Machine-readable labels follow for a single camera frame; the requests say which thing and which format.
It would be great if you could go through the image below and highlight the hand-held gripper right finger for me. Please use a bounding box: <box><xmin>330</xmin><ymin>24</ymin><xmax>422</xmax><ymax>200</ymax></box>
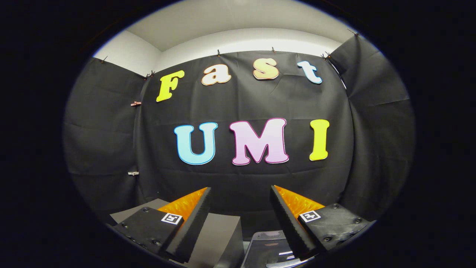
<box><xmin>270</xmin><ymin>185</ymin><xmax>374</xmax><ymax>261</ymax></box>

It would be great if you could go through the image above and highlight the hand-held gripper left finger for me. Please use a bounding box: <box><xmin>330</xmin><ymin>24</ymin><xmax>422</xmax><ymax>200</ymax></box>
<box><xmin>111</xmin><ymin>187</ymin><xmax>213</xmax><ymax>263</ymax></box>

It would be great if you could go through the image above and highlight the grey washing machine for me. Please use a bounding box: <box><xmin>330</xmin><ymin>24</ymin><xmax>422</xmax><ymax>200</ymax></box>
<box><xmin>240</xmin><ymin>229</ymin><xmax>310</xmax><ymax>268</ymax></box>

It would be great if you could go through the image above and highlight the grey box stand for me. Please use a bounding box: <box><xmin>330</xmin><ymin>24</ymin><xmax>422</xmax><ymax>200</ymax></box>
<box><xmin>110</xmin><ymin>198</ymin><xmax>244</xmax><ymax>268</ymax></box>

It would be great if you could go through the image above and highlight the black backdrop cloth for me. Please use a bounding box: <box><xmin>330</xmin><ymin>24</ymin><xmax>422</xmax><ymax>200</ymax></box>
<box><xmin>62</xmin><ymin>33</ymin><xmax>416</xmax><ymax>231</ymax></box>

